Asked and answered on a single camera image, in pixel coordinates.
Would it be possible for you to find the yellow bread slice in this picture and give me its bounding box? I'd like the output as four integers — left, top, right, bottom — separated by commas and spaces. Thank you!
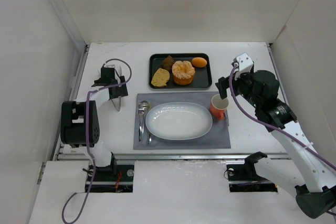
151, 68, 170, 88

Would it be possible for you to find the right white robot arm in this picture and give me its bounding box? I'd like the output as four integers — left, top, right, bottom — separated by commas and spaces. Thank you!
215, 70, 335, 219

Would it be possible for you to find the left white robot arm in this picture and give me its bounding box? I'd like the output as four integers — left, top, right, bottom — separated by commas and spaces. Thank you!
60, 65, 128, 174

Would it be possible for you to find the black rectangular tray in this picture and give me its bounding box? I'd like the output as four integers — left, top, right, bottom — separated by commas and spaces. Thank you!
149, 53, 213, 89

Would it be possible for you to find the orange mug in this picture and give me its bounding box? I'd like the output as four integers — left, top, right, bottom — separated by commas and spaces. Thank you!
209, 94, 229, 121

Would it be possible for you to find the silver fork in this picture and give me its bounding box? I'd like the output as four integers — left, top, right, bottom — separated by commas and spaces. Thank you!
138, 102, 153, 145

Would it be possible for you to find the small orange round bun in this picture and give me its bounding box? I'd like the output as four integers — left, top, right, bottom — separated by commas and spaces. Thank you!
191, 57, 207, 68

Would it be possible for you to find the silver spoon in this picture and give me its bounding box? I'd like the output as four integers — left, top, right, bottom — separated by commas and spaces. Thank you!
138, 101, 150, 142

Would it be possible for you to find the large orange sugared bun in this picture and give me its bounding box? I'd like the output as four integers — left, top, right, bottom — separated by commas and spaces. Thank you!
172, 61, 195, 86

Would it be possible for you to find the grey cloth placemat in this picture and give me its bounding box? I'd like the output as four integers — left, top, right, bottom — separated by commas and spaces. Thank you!
133, 92, 231, 150

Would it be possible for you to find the brown chocolate pastry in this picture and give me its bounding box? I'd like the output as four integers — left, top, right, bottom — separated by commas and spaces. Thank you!
162, 55, 175, 71

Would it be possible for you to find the white oval plate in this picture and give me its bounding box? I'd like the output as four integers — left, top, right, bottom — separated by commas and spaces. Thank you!
145, 102, 213, 141

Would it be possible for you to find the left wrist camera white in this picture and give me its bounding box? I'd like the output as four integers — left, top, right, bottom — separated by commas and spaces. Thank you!
103, 63, 122, 76

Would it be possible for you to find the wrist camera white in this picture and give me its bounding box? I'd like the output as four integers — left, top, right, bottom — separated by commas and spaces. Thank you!
103, 63, 122, 76
232, 52, 254, 80

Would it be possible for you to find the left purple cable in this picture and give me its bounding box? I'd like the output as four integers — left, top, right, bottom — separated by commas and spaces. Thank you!
61, 58, 133, 224

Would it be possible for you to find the purple cable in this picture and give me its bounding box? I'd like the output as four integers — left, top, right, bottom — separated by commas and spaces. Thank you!
229, 62, 336, 216
61, 58, 133, 224

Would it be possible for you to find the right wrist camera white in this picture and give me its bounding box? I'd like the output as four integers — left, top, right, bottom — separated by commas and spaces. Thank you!
232, 52, 254, 80

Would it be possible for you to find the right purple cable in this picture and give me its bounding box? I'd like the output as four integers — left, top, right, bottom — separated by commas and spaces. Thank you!
229, 62, 336, 216

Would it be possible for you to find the aluminium rail frame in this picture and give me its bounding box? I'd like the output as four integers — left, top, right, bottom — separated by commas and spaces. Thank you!
36, 42, 293, 185

